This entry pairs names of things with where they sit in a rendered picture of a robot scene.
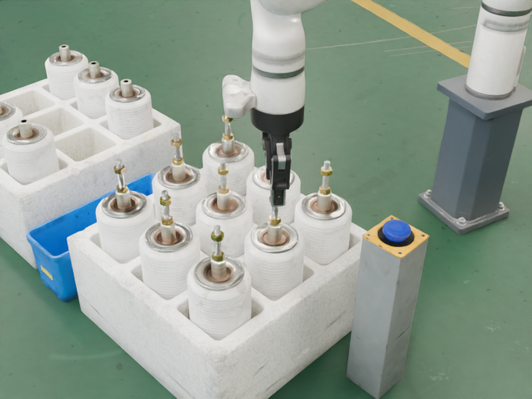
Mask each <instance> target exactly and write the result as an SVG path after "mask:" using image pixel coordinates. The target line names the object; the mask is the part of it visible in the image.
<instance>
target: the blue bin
mask: <svg viewBox="0 0 532 399"><path fill-rule="evenodd" d="M155 175H156V174H154V173H148V174H146V175H144V176H142V177H140V178H138V179H135V180H133V181H131V182H129V183H127V184H126V185H127V188H128V189H129V190H131V191H136V192H139V193H142V194H143V195H145V196H149V195H151V194H153V185H152V181H153V179H154V176H155ZM114 192H116V189H114V190H112V191H110V192H108V193H106V194H104V195H102V196H99V197H97V198H96V199H93V200H91V201H89V202H87V203H84V204H82V205H81V206H79V207H76V208H74V209H72V210H70V211H68V212H66V213H64V214H62V215H60V216H57V217H55V218H53V219H51V220H49V221H47V222H45V223H42V224H40V225H38V226H36V227H34V228H32V229H31V230H29V231H28V232H27V233H26V238H27V241H28V243H29V244H30V245H31V247H32V251H33V254H34V257H35V260H36V265H37V267H38V270H39V273H40V278H41V280H42V282H43V284H45V285H46V286H47V287H48V288H49V289H50V290H51V291H52V292H53V293H54V294H55V295H56V296H57V297H58V298H59V299H60V300H61V301H62V302H71V301H72V300H74V299H76V298H78V291H77V287H76V282H75V278H74V271H73V267H72V263H71V258H70V251H69V247H68V243H67V238H68V237H69V236H71V235H73V234H76V233H77V232H79V231H83V230H84V229H85V228H87V227H89V226H91V225H93V224H94V223H96V222H97V216H96V209H97V206H98V204H99V203H100V202H101V201H102V200H103V199H104V198H105V197H107V196H108V195H110V194H112V193H114Z"/></svg>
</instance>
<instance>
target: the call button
mask: <svg viewBox="0 0 532 399"><path fill-rule="evenodd" d="M382 232H383V233H384V235H385V236H386V238H387V239H389V240H390V241H394V242H401V241H404V240H405V239H406V238H408V237H409V236H410V234H411V227H410V225H409V224H408V223H406V222H403V221H401V220H397V219H394V220H389V221H387V222H385V223H384V225H383V229H382Z"/></svg>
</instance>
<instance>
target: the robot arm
mask: <svg viewBox="0 0 532 399"><path fill-rule="evenodd" d="M327 1H328V0H250V2H251V10H252V18H253V67H252V74H251V80H250V82H247V81H245V80H243V79H241V78H239V77H238V76H236V75H227V76H225V78H224V79H223V81H222V97H223V105H224V111H225V114H226V116H228V117H230V118H240V117H243V116H244V115H245V114H246V113H247V112H248V111H249V110H250V120H251V123H252V125H253V126H254V127H255V128H256V129H258V130H259V131H261V133H262V139H263V141H262V143H263V150H264V154H265V157H266V174H265V176H266V179H267V180H270V181H269V184H270V185H271V194H270V203H271V206H272V207H283V206H285V204H286V190H289V188H290V186H291V185H290V175H291V161H292V158H291V148H292V140H291V137H289V135H290V133H291V132H292V131H296V130H297V129H299V128H300V127H301V126H302V124H303V121H304V108H305V92H306V79H305V54H306V38H305V33H304V29H303V27H302V21H301V13H303V12H306V11H308V10H311V9H313V8H314V7H316V6H319V5H320V4H322V3H324V2H327ZM531 11H532V0H481V8H480V12H479V17H478V22H477V29H476V33H475V37H474V42H473V49H472V53H471V57H470V61H469V69H468V74H467V78H466V82H465V89H466V90H467V92H468V93H470V94H472V95H474V96H475V97H479V98H482V99H486V100H503V99H506V98H508V97H510V95H511V94H512V92H514V91H516V87H517V84H518V80H519V75H520V71H521V68H522V64H523V58H524V55H525V51H526V47H525V46H524V41H525V38H526V31H527V28H528V24H529V20H530V15H531Z"/></svg>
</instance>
